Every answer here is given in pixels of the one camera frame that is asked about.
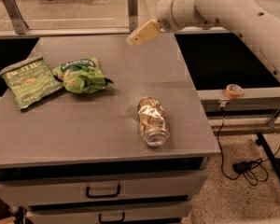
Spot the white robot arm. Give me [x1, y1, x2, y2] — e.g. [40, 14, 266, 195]
[127, 0, 280, 83]

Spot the grey drawer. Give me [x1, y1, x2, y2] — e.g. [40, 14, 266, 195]
[0, 170, 207, 207]
[26, 201, 192, 224]

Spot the black metal stand leg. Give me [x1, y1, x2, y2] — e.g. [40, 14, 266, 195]
[256, 133, 280, 180]

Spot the green jalapeno chip bag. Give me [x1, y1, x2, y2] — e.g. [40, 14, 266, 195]
[0, 55, 63, 109]

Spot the metal railing bracket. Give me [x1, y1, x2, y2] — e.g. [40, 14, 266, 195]
[2, 0, 29, 35]
[127, 0, 138, 31]

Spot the crushed clear plastic bottle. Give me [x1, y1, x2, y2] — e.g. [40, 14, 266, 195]
[137, 96, 170, 147]

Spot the upper grey drawer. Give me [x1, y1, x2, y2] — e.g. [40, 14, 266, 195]
[0, 170, 207, 207]

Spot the black power cable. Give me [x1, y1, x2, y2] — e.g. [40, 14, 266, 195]
[216, 106, 280, 187]

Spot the orange tape roll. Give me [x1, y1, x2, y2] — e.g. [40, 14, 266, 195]
[225, 84, 244, 98]

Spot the left metal railing bracket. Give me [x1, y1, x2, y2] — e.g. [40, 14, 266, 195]
[2, 0, 29, 35]

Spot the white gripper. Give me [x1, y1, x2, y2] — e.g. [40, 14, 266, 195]
[126, 0, 204, 46]

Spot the middle metal railing bracket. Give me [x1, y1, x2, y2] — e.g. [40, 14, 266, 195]
[127, 0, 138, 31]

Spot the green rice chip bag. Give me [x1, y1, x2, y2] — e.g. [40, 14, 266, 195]
[52, 57, 113, 94]

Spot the lower grey drawer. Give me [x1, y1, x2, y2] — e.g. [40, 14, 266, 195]
[26, 201, 192, 224]

